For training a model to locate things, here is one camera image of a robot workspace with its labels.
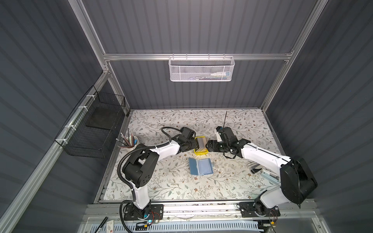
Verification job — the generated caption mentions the yellow plastic card tray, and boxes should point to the yellow plastic card tray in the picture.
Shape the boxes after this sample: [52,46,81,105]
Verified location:
[194,136,208,155]

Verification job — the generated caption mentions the blue leather card holder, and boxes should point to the blue leather card holder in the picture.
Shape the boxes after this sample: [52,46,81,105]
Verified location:
[188,158,213,176]

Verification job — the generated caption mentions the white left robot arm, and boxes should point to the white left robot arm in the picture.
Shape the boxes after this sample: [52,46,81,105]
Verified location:
[117,127,197,211]

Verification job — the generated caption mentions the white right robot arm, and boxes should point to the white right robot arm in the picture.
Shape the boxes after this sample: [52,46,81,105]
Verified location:
[207,126,318,215]

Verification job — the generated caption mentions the white pen cup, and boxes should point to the white pen cup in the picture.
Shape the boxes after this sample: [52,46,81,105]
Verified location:
[127,136,139,149]

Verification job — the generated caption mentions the pens in cup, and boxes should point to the pens in cup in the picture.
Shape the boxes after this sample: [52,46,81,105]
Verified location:
[116,129,134,148]

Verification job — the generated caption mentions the white tube in basket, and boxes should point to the white tube in basket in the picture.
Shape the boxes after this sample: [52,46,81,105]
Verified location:
[198,71,231,80]

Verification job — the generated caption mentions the black corrugated cable hose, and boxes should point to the black corrugated cable hose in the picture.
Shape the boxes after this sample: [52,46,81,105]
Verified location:
[117,126,187,190]

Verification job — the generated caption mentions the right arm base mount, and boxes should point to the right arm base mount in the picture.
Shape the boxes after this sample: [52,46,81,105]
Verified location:
[236,202,281,219]

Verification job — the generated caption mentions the white wire mesh basket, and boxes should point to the white wire mesh basket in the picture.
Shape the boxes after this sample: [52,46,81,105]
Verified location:
[168,55,235,82]

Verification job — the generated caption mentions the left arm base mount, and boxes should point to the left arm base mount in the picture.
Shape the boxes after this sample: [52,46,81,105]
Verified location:
[122,203,164,221]

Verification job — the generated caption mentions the black wire mesh basket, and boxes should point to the black wire mesh basket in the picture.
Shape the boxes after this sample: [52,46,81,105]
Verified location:
[55,88,126,159]

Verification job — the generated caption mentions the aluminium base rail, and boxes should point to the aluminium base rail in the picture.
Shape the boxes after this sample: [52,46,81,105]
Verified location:
[83,199,320,222]

